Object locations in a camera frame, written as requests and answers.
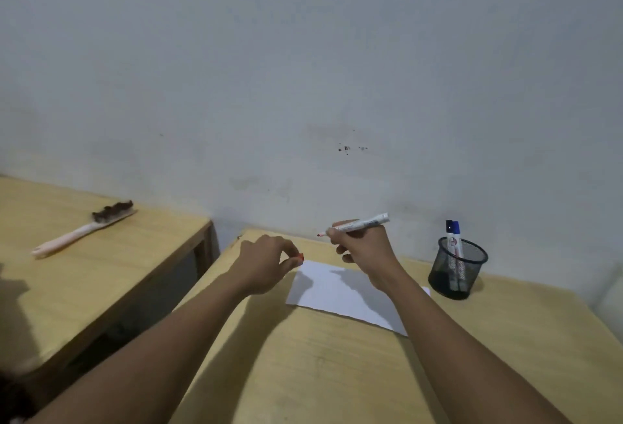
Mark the light wooden desk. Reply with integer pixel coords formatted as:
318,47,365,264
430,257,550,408
168,229,623,424

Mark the small wooden side table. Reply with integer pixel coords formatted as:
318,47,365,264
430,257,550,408
0,174,216,393

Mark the black-capped white marker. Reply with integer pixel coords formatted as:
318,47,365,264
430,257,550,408
445,220,458,290

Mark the white-handled brush with dark bristles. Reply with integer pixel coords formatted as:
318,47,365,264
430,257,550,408
31,201,137,259

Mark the person's right forearm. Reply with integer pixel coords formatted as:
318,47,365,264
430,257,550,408
374,267,571,424

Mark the black mesh pen holder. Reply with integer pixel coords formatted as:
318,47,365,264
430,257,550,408
428,237,489,301

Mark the person's left hand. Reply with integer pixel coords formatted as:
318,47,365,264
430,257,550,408
228,234,305,296

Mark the person's left forearm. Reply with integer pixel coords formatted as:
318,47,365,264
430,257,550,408
28,273,250,424

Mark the person's right hand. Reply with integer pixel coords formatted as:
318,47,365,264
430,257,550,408
325,220,406,291

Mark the white marker with red tip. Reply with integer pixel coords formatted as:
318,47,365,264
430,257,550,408
316,213,390,238

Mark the white paper sheet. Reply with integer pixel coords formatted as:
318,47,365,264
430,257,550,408
285,259,432,337

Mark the blue-capped white marker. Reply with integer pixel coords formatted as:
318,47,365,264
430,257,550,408
451,221,467,292

